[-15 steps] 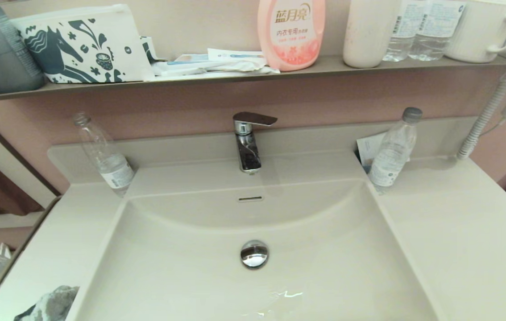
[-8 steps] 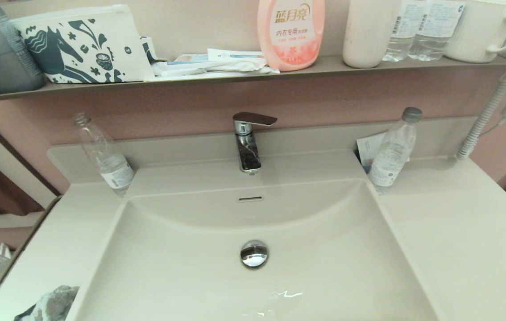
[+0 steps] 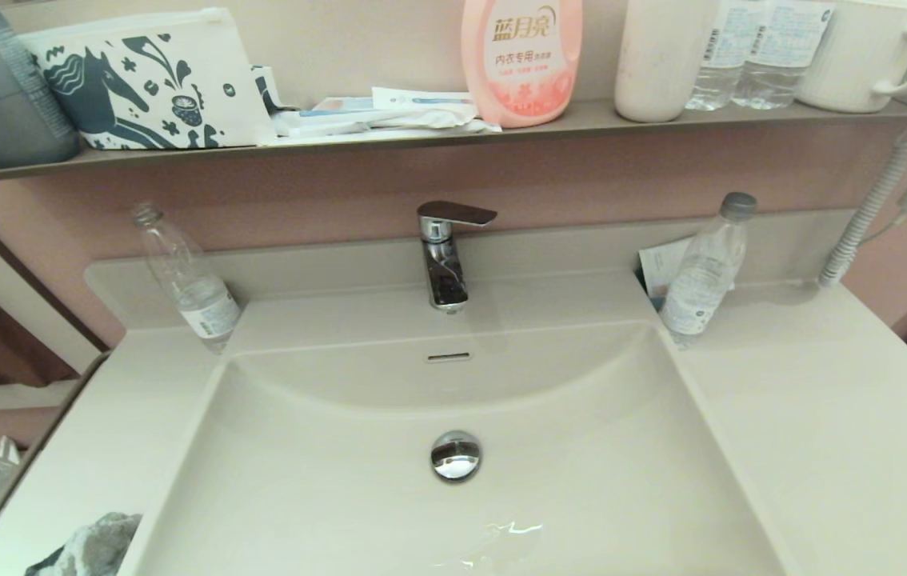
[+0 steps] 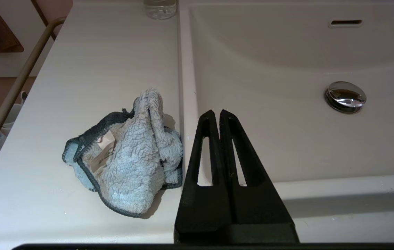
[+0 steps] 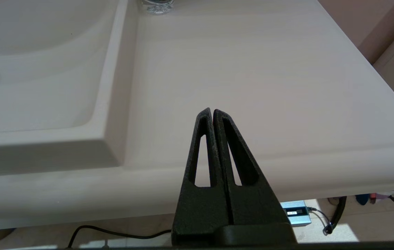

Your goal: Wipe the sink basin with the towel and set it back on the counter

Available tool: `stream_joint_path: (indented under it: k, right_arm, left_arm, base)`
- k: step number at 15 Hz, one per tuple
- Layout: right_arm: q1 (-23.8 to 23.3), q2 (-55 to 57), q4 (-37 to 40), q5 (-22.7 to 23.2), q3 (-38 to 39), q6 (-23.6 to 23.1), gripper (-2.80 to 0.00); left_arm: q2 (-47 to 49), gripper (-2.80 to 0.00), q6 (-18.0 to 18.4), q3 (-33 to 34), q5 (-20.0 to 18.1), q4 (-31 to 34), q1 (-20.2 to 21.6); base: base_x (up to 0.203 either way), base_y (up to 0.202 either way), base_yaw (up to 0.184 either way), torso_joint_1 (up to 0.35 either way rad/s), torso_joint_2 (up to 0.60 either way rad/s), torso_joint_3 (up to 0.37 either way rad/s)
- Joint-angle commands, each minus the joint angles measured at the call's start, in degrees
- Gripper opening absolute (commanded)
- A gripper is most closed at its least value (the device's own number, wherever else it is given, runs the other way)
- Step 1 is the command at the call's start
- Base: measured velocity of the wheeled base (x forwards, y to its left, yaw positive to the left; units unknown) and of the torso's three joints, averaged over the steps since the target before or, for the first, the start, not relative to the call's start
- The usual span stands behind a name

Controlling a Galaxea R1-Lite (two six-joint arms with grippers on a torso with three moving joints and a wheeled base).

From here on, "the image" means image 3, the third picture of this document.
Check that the white horse print pouch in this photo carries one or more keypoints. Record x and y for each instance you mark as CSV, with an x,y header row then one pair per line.
x,y
205,54

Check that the white plastic toiletry packet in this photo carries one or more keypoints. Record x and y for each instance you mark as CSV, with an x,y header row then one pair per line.
x,y
377,124

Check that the clear labelled water bottle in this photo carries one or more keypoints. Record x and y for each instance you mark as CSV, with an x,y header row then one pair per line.
x,y
785,64
725,64

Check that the brown wall shelf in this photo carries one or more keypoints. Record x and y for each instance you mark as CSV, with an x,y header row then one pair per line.
x,y
597,116

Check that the white paper card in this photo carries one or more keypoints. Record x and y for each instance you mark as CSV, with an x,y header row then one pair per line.
x,y
660,262

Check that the white ribbed mug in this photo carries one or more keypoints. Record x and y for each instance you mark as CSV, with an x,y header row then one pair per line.
x,y
853,56

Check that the blue white toiletry packet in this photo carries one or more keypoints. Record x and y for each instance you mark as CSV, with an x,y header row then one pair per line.
x,y
341,105

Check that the blue grey cleaning cloth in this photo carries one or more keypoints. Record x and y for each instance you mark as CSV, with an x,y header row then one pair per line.
x,y
97,548

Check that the chrome drain stopper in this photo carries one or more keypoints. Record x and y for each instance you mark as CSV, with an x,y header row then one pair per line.
x,y
456,457

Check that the small patterned pouch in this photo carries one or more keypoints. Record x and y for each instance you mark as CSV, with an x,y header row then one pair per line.
x,y
268,86

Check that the clear uncapped plastic bottle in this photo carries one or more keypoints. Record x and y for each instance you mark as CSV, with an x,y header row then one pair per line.
x,y
201,304

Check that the white ceramic sink basin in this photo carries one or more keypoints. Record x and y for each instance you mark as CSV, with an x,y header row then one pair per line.
x,y
325,480

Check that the white toothbrush box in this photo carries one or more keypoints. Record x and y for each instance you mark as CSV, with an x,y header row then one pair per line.
x,y
417,98

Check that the clear bottle grey cap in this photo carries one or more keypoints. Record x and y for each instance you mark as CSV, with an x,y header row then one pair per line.
x,y
700,284

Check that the pink detergent bottle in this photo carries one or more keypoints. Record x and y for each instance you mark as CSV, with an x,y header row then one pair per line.
x,y
521,72

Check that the grey translucent bottle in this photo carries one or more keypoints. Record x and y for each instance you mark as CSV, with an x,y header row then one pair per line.
x,y
1,120

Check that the chrome sink faucet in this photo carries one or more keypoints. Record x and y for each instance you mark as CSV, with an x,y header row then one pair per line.
x,y
445,282

